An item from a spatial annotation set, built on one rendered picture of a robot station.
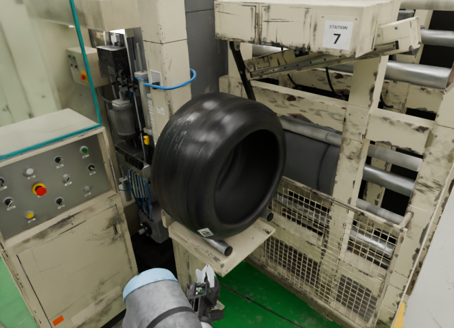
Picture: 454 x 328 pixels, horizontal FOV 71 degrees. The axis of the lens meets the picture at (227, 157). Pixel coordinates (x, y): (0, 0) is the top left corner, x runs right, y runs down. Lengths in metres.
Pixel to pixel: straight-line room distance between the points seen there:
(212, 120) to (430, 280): 2.09
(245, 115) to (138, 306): 0.70
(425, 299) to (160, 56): 2.21
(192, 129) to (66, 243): 0.93
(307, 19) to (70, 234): 1.39
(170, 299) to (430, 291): 2.20
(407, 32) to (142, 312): 1.04
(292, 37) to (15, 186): 1.25
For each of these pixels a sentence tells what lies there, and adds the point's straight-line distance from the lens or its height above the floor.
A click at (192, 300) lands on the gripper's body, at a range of 1.05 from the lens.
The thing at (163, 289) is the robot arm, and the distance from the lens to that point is 0.71.
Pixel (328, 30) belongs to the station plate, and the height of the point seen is 1.71.
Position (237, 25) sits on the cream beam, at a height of 1.70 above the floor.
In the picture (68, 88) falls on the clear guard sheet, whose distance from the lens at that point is 1.52.
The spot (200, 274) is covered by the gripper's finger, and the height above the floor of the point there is 1.01.
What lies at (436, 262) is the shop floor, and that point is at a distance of 2.91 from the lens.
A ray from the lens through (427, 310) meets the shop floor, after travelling 2.57.
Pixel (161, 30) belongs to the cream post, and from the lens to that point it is 1.26.
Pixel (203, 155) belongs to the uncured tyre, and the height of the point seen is 1.36.
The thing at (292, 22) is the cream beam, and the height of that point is 1.72.
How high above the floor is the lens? 1.86
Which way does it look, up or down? 30 degrees down
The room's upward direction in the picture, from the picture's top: 2 degrees counter-clockwise
